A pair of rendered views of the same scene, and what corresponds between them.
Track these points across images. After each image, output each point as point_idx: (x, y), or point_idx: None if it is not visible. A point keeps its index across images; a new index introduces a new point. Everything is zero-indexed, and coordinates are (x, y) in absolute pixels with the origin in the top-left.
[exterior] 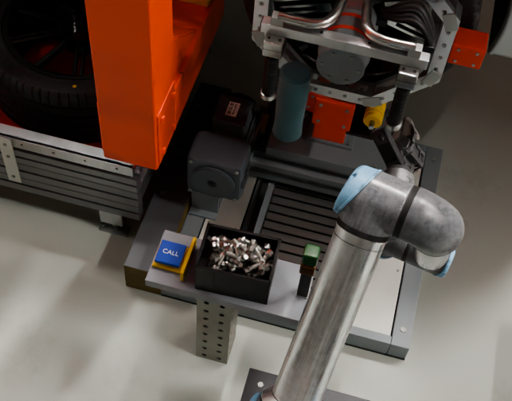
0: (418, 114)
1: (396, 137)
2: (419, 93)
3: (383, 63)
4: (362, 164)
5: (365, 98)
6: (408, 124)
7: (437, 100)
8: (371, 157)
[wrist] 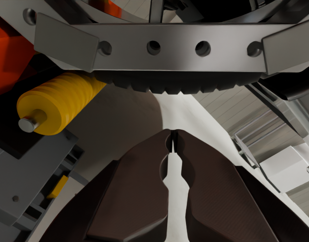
0: (88, 151)
1: (137, 218)
2: (93, 137)
3: (125, 18)
4: None
5: (54, 19)
6: (216, 160)
7: (104, 147)
8: (18, 181)
